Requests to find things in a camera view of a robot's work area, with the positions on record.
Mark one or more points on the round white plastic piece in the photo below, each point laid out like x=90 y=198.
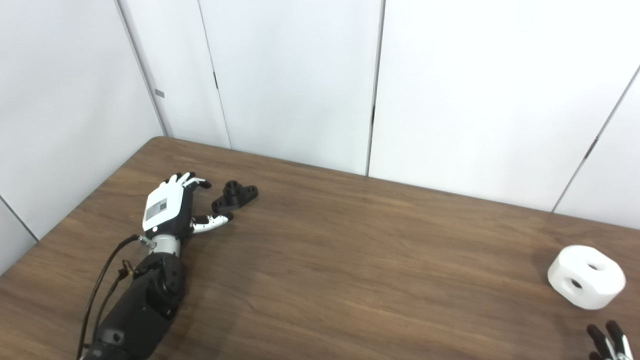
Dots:
x=585 y=277

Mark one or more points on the black plastic holder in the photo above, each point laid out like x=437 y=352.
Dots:
x=234 y=196

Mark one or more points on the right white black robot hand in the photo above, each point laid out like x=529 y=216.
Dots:
x=610 y=345

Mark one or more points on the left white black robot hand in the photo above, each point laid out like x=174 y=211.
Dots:
x=165 y=207

